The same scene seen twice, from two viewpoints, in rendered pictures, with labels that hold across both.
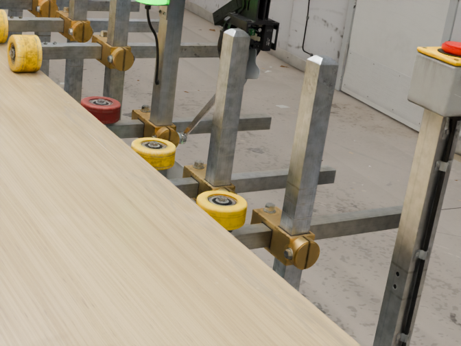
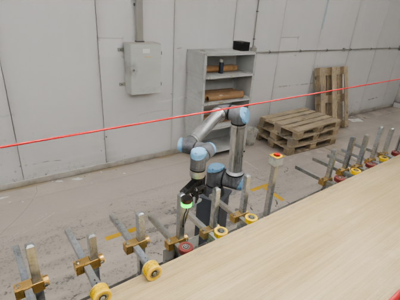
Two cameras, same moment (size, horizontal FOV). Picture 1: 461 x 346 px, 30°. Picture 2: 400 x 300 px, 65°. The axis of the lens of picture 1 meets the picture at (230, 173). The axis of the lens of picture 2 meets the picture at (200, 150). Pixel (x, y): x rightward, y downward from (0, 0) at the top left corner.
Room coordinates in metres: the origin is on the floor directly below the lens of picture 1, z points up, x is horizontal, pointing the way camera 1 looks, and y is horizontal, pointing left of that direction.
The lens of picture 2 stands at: (1.73, 1.62, 2.10)
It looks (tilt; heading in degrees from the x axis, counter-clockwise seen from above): 25 degrees down; 265
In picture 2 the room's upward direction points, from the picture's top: 4 degrees clockwise
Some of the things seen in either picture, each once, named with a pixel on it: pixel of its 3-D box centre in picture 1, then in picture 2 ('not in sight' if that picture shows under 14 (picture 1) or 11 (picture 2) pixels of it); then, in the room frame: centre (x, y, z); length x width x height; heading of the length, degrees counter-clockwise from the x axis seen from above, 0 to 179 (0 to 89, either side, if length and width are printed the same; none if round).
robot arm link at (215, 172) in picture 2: not in sight; (216, 174); (1.37, -0.75, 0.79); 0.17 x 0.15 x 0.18; 151
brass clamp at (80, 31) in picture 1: (73, 26); (88, 263); (2.13, 0.44, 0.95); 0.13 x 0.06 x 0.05; 33
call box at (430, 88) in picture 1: (450, 83); (275, 160); (1.05, -0.25, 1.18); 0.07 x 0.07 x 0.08; 33
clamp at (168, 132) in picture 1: (153, 130); (177, 241); (1.71, 0.17, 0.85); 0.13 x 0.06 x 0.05; 33
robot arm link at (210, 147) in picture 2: not in sight; (205, 151); (1.55, -0.10, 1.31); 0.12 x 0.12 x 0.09; 61
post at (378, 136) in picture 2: not in sight; (374, 149); (-0.20, -1.06, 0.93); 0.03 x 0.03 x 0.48; 33
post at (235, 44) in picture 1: (220, 158); (213, 220); (1.48, 0.02, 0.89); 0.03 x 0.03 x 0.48; 33
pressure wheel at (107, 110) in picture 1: (99, 126); (185, 253); (1.66, 0.28, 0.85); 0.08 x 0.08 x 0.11
